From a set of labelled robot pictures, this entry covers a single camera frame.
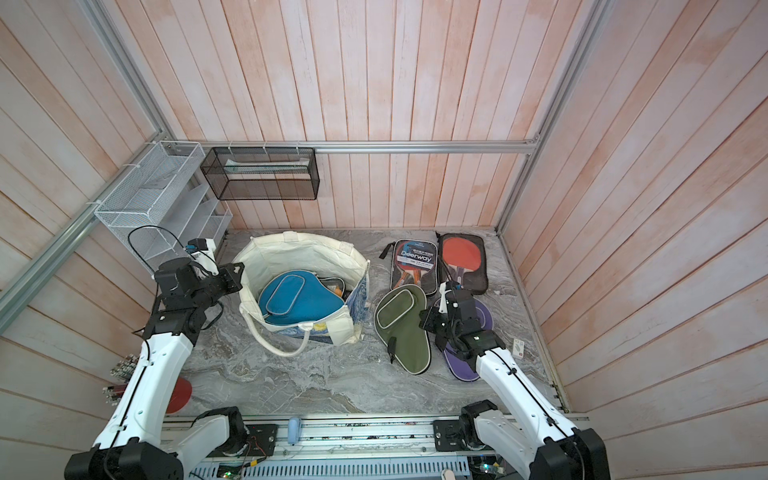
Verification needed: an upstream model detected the purple paddle cover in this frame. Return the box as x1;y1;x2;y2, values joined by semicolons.
443;299;494;383

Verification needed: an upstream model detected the cream canvas tote bag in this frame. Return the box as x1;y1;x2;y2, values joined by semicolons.
234;231;370;357

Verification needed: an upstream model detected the green paddle cover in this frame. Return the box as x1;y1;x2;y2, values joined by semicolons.
374;284;432;375

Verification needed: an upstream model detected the red paddle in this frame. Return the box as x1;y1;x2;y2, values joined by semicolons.
438;233;489;295

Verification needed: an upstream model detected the Deerway paddle set clear case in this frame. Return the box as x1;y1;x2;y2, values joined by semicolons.
379;239;439;296

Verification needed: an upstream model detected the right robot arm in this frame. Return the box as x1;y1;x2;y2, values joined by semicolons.
420;281;611;479

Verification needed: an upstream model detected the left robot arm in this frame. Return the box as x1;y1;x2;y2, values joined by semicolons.
64;258;249;479

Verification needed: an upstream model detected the small white card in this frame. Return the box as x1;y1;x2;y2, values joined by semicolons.
512;338;525;359

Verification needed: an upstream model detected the teal paddle cover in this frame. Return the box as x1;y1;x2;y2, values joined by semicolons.
258;270;344;327

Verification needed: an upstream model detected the red round object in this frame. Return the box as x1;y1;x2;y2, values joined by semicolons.
166;378;193;415

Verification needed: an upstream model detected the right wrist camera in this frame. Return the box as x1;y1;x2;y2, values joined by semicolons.
438;281;449;314

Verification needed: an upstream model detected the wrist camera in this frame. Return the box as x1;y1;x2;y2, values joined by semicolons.
438;281;449;314
185;238;218;275

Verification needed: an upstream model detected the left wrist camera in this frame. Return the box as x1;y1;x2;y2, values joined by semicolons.
185;238;218;275

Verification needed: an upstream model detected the white wire mesh shelf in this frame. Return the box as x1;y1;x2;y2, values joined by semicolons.
95;141;232;272

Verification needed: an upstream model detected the black mesh wall basket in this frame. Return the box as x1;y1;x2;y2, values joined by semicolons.
201;146;320;201

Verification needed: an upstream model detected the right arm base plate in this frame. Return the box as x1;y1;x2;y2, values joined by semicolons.
432;417;520;455

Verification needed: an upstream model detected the aluminium front rail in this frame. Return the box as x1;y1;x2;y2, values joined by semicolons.
104;413;604;480

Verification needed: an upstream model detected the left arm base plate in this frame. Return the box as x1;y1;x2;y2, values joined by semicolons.
207;422;278;458

